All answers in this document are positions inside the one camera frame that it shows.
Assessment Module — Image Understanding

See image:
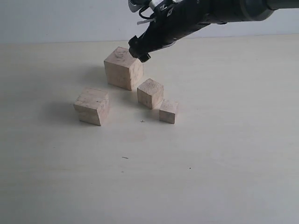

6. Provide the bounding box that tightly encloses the second largest wooden cube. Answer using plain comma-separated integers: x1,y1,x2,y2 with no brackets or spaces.
73,87,110,126

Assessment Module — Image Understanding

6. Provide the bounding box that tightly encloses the smallest wooden cube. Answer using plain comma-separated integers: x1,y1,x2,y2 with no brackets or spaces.
159,99,178,124

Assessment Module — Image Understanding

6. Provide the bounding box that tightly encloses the third largest wooden cube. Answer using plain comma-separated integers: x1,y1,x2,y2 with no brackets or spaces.
137,78,164,109

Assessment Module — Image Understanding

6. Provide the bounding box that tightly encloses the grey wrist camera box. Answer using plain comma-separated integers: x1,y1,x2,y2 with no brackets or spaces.
128,0,162,13

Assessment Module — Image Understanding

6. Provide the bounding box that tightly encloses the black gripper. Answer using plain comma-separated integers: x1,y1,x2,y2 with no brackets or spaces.
128,0,210,63

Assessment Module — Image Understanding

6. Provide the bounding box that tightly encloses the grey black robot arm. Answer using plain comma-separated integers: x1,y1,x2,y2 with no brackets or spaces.
128,0,299,63

